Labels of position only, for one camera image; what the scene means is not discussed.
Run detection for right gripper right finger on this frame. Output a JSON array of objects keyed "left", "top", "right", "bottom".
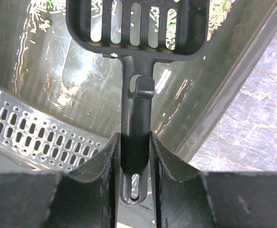
[{"left": 149, "top": 133, "right": 214, "bottom": 228}]

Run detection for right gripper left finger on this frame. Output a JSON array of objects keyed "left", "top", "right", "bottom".
[{"left": 46, "top": 133, "right": 120, "bottom": 228}]

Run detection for black slotted litter scoop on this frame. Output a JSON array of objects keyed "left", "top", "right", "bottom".
[{"left": 66, "top": 0, "right": 210, "bottom": 207}]

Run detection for dark translucent litter box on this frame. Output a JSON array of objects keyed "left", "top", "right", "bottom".
[{"left": 0, "top": 0, "right": 277, "bottom": 171}]

